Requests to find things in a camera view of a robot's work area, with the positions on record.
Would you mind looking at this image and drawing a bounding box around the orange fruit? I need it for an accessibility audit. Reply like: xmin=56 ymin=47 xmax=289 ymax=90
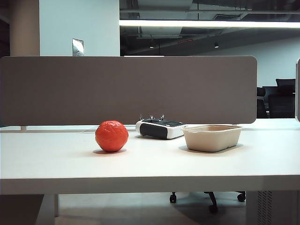
xmin=95 ymin=120 xmax=129 ymax=153

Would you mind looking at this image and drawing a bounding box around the beige paper lunchbox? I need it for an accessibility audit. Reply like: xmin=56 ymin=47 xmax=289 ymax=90
xmin=180 ymin=125 xmax=243 ymax=153

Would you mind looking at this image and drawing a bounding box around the white black remote controller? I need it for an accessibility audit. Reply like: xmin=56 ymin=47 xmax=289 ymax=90
xmin=135 ymin=114 xmax=188 ymax=140

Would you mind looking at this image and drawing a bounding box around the brown fabric desk divider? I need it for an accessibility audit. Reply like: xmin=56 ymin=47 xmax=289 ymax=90
xmin=0 ymin=56 xmax=258 ymax=127

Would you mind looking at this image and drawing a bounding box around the long ceiling light strip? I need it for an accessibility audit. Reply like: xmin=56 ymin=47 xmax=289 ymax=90
xmin=119 ymin=19 xmax=300 ymax=29

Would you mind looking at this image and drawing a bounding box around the black swivel chair base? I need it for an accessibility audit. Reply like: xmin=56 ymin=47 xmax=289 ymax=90
xmin=169 ymin=191 xmax=247 ymax=214

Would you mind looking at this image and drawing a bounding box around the black office chair with headrest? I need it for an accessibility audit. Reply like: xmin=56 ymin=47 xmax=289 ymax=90
xmin=256 ymin=87 xmax=270 ymax=119

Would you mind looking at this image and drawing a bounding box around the white table leg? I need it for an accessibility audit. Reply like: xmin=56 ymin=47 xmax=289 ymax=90
xmin=35 ymin=194 xmax=60 ymax=225

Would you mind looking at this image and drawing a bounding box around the perforated grey desk panel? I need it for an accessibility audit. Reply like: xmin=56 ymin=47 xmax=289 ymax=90
xmin=245 ymin=190 xmax=300 ymax=225

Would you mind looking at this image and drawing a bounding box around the white edged desk divider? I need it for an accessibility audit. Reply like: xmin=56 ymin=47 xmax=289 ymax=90
xmin=295 ymin=58 xmax=300 ymax=122

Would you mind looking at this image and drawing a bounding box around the metal wall plate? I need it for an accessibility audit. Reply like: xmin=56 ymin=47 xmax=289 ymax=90
xmin=72 ymin=38 xmax=84 ymax=57

